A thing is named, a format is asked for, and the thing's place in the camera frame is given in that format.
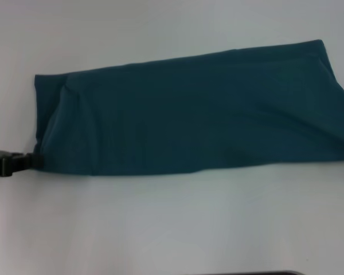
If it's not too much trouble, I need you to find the teal T-shirt with FREE print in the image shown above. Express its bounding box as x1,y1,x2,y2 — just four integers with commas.
31,39,344,177

